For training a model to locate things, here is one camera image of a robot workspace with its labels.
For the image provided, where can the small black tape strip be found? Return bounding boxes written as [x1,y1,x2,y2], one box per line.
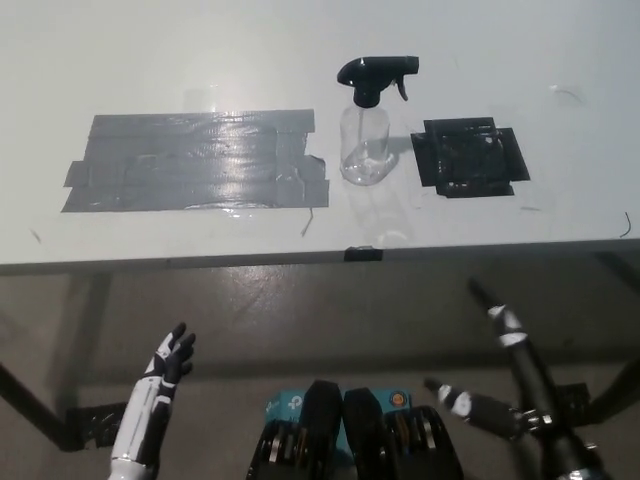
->
[343,244,385,263]

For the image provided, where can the white and black left hand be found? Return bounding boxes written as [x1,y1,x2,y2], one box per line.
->
[110,322,197,470]

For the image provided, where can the clear plastic bottle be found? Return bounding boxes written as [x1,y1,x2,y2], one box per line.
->
[338,97,399,187]

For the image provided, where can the grey duct tape patch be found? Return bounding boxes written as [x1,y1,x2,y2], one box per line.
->
[60,109,331,214]

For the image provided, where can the thin arched wire scrap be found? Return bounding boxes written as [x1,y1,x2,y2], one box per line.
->
[551,84,585,105]

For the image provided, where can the black right hand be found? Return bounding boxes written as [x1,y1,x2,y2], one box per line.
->
[423,277,557,442]

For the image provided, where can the black table leg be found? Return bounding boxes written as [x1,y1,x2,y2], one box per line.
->
[0,360,76,444]

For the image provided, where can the black spray trigger lid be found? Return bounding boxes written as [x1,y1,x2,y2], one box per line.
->
[336,54,421,109]

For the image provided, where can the black robot torso blocks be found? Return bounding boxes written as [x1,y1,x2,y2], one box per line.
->
[244,378,466,480]

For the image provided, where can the teal cardboard box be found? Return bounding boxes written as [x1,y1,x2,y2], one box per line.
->
[263,387,416,457]

